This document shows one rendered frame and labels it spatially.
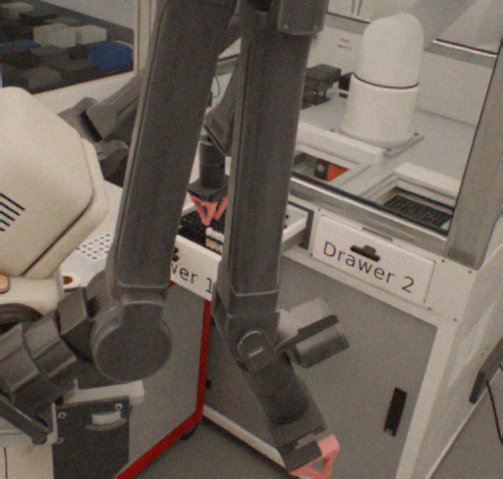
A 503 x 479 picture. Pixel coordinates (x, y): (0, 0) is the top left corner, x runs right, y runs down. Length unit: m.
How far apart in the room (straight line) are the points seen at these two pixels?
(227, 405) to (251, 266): 1.53
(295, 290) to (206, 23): 1.28
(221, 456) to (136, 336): 1.60
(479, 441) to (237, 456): 0.84
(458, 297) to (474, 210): 0.21
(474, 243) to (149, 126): 1.01
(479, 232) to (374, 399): 0.57
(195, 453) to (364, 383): 0.68
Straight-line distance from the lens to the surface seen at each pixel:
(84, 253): 1.66
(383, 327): 1.69
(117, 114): 1.04
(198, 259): 1.43
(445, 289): 1.55
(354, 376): 1.82
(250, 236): 0.66
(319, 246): 1.64
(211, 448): 2.27
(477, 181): 1.43
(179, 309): 1.82
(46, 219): 0.77
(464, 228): 1.48
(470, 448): 2.49
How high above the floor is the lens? 1.68
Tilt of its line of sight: 29 degrees down
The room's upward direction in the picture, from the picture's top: 6 degrees clockwise
